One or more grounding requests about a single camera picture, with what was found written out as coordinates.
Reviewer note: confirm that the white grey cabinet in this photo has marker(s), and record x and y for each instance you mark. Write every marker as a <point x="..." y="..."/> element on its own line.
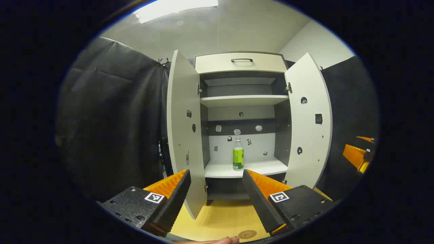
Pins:
<point x="282" y="135"/>

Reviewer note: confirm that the green label clear bottle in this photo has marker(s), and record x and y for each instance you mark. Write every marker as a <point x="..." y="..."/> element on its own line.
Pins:
<point x="238" y="159"/>

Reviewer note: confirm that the white cabinet door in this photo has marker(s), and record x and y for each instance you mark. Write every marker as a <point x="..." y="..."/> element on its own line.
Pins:
<point x="183" y="142"/>
<point x="310" y="135"/>

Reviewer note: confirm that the metal door hinge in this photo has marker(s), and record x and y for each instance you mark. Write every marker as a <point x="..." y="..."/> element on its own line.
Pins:
<point x="288" y="88"/>
<point x="199" y="89"/>

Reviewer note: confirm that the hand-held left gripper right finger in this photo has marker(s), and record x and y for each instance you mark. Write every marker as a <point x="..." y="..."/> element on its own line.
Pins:
<point x="261" y="203"/>

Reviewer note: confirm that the ceiling light panel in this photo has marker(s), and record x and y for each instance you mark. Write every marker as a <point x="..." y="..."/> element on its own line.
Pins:
<point x="169" y="8"/>

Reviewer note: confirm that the black backdrop cloth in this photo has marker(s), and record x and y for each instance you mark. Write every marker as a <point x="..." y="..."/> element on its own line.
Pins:
<point x="112" y="118"/>

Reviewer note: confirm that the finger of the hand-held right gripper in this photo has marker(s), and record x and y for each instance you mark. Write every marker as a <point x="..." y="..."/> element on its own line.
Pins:
<point x="367" y="143"/>
<point x="354" y="156"/>

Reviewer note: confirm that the white cabinet drawer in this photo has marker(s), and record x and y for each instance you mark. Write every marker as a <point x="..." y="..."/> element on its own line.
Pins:
<point x="217" y="64"/>

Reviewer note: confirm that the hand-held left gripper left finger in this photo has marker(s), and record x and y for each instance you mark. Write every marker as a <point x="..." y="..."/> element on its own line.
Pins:
<point x="171" y="203"/>

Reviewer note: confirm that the white cabinet shelf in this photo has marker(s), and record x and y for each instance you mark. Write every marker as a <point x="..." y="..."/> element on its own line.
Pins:
<point x="261" y="167"/>
<point x="242" y="100"/>

